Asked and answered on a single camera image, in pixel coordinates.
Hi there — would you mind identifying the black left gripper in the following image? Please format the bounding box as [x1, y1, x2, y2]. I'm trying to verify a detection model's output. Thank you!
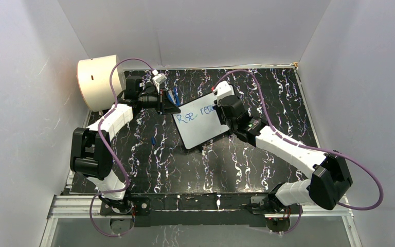
[139, 89, 182, 116]

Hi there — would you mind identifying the black framed whiteboard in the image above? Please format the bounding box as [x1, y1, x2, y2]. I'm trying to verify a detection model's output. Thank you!
[172, 93, 229, 150]

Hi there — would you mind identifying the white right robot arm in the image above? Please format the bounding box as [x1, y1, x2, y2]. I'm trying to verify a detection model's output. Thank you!
[214, 95, 353, 213]

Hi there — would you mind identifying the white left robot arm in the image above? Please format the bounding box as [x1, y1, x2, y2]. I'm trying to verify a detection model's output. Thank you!
[70, 73, 180, 214]

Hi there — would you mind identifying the cream cylindrical drum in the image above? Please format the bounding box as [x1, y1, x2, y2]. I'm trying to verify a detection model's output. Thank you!
[77, 55, 125, 112]

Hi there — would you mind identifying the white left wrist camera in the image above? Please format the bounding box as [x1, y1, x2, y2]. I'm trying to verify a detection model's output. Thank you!
[152, 70, 167, 86]

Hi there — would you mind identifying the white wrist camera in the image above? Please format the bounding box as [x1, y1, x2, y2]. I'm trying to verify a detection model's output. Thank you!
[212, 81, 235, 102]
[152, 70, 167, 86]

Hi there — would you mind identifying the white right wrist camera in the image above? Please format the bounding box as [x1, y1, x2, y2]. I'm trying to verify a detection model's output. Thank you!
[212, 81, 235, 102]

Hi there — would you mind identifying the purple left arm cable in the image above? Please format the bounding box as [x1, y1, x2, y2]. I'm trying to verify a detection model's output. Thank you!
[89, 58, 157, 238]

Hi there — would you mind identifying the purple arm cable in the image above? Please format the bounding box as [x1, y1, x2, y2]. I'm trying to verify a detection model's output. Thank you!
[89, 58, 157, 238]
[211, 69, 384, 236]

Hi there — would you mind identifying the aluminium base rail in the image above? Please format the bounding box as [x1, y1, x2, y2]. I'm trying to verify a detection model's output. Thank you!
[41, 193, 362, 246]

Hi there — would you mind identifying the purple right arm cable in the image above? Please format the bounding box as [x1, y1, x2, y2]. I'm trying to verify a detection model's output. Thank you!
[211, 69, 384, 236]

